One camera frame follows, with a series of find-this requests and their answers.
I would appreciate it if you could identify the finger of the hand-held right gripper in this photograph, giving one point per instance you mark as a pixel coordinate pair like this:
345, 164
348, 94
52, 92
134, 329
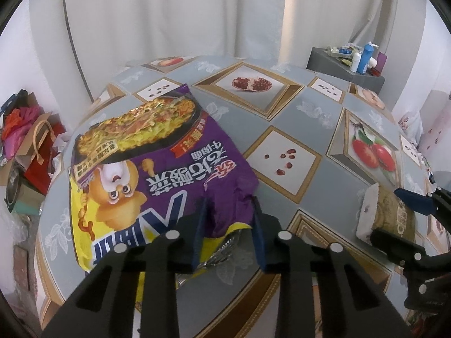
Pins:
394, 244
414, 200

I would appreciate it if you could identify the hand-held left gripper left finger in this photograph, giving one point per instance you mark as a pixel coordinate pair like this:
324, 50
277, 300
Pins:
199, 232

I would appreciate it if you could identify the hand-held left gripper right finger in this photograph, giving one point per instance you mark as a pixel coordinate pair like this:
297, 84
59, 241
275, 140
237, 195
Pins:
259, 234

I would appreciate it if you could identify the white gold small box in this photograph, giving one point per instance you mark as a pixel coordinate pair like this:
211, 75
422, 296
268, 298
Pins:
384, 211

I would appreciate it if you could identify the purple yellow noodle packet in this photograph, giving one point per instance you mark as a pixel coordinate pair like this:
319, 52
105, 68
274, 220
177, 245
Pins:
151, 169

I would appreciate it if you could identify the white plastic bag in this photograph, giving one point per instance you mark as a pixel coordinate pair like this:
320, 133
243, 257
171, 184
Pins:
410, 123

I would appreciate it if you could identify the pink white paper roll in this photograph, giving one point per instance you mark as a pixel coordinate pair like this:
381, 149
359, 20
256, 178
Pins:
437, 123

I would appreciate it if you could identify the fruit print tablecloth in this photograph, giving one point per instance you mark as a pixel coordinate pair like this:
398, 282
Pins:
229, 123

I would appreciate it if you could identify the purple box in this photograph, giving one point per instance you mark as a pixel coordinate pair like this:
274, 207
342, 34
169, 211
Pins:
381, 61

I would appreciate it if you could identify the small white bottle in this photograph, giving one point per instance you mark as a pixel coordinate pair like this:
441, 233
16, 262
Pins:
356, 62

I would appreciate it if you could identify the blue pump bottle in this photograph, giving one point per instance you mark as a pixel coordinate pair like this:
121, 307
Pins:
366, 58

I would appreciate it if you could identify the grey cabinet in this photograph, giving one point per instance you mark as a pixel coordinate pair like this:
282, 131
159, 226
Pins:
327, 63

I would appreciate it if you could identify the teal box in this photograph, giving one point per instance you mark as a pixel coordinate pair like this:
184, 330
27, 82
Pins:
30, 206

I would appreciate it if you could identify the round metal pot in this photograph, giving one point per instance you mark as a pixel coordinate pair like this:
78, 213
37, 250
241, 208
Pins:
14, 190

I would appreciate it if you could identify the brown red shopping bags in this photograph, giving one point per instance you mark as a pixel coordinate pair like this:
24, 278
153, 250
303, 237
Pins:
21, 155

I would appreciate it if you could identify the red pink cloth pile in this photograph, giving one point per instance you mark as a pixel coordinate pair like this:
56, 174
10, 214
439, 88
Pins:
19, 121

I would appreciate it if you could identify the white curtain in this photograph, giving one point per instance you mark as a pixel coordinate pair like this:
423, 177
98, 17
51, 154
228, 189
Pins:
176, 14

